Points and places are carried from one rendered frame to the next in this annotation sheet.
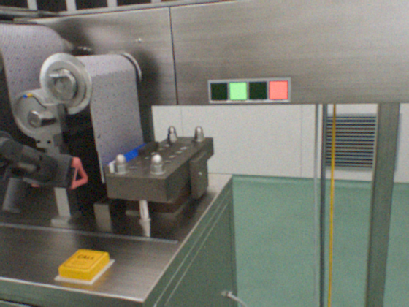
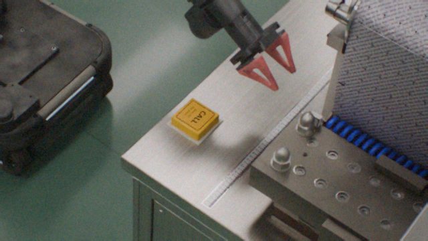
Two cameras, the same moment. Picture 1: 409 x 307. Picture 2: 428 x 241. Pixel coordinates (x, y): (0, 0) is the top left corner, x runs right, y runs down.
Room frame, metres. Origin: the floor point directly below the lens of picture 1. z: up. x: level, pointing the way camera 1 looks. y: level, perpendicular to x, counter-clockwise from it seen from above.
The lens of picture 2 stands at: (0.98, -0.86, 2.30)
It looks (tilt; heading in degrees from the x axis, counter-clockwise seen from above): 50 degrees down; 104
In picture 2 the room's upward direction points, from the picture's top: 6 degrees clockwise
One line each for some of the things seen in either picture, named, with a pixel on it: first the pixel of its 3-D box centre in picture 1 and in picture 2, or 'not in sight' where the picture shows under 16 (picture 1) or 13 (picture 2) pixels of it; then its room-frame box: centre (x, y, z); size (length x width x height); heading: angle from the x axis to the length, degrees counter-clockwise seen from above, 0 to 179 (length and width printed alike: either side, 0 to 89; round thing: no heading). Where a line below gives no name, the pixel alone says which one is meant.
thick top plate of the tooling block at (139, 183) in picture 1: (168, 163); (366, 205); (1.03, 0.12, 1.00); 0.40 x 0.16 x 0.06; 162
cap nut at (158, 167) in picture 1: (157, 163); (281, 156); (0.87, 0.12, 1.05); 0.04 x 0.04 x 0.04
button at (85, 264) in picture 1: (85, 264); (194, 119); (0.66, 0.26, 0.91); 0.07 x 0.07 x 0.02; 72
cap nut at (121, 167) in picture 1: (120, 163); (306, 122); (0.89, 0.22, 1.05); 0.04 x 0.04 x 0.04
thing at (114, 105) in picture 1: (117, 107); (402, 90); (1.03, 0.24, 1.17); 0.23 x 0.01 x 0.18; 162
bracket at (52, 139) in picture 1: (57, 164); (340, 63); (0.91, 0.38, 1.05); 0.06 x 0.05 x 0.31; 162
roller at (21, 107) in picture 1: (63, 106); not in sight; (1.09, 0.41, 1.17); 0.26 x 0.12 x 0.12; 162
